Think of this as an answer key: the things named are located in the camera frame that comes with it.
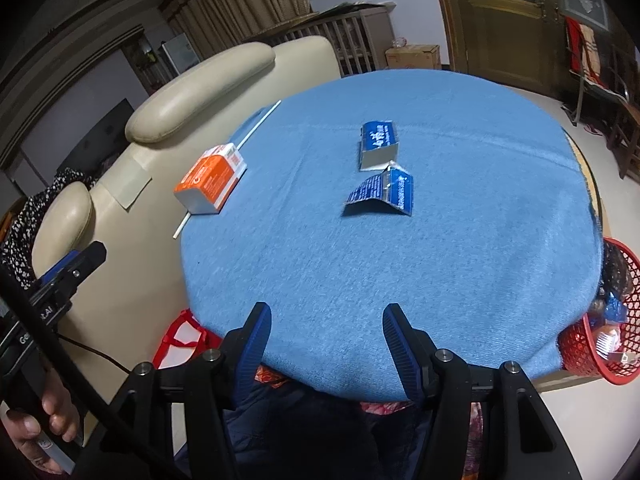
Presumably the black and white patterned cloth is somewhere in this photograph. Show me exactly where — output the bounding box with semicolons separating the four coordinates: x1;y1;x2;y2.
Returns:
0;167;101;291

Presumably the beige leather sofa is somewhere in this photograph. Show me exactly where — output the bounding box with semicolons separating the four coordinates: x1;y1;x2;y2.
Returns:
30;35;346;448

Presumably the grey baby crib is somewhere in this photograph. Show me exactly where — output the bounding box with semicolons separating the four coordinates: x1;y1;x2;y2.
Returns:
260;4;396;78

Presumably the white cabinet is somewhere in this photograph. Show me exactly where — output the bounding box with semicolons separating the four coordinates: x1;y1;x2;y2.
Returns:
160;32;201;78

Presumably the small brown cardboard box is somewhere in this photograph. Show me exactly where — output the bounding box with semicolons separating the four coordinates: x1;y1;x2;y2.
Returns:
384;44;442;71

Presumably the beige fabric patch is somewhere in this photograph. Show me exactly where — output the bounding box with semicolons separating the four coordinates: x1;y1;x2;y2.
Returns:
97;152;153;208

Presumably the white straw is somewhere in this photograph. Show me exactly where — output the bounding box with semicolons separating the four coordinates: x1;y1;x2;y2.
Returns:
172;100;283;240

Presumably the blue torn wrapper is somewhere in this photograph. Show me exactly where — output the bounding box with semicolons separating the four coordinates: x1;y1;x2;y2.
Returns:
342;160;416;217

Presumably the person's left hand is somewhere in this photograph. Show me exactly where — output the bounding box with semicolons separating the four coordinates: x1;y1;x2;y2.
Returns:
2;382;86;478

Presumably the blue and silver box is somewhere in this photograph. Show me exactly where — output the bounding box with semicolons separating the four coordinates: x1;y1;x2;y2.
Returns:
359;120;402;173

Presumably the grey folding chair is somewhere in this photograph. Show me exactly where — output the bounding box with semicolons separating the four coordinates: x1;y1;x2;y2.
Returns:
560;15;631;128

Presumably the round wooden table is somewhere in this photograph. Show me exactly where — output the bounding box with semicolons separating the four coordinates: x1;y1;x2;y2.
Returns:
562;127;606;233

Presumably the black television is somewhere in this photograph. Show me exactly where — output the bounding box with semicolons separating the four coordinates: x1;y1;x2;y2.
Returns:
20;99;136;181

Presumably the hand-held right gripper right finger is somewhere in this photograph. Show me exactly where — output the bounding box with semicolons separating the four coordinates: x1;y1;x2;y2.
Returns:
382;305;583;480

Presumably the blue crumpled wrapper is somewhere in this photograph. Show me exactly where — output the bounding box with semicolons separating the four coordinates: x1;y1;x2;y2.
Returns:
602;295;630;323

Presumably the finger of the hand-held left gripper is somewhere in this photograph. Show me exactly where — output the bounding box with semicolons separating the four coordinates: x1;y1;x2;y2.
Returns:
39;249;81;283
47;241;108;295

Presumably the brown pleated curtain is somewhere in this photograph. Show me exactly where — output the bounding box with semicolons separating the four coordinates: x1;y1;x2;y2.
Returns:
160;0;321;61

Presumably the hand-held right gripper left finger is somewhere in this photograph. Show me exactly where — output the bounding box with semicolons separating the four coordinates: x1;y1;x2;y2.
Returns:
96;302;273;480

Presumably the red striped cloth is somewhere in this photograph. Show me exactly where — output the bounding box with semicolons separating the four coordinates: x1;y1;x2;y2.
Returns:
565;17;611;91

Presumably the dark wooden chair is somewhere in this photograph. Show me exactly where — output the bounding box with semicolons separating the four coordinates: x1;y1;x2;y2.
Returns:
607;45;640;181

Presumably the wooden door with glass panels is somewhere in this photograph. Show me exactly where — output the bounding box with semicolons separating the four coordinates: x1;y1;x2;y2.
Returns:
429;0;613;101

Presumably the red mesh wastebasket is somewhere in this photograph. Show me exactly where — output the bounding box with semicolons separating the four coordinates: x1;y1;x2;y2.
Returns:
556;237;640;387

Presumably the red floral cloth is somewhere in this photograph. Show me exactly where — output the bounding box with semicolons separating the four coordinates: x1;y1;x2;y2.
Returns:
255;366;486;466

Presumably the orange and white carton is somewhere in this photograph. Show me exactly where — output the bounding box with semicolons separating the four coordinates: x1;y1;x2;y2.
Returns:
173;143;248;216

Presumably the person's dark clothing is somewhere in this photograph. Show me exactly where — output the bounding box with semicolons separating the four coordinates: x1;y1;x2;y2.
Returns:
172;370;476;480

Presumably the blue tablecloth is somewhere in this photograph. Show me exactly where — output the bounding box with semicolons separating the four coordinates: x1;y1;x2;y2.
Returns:
180;69;603;403

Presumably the red and white bag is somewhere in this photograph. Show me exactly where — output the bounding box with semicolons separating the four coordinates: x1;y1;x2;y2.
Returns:
151;308;223;368

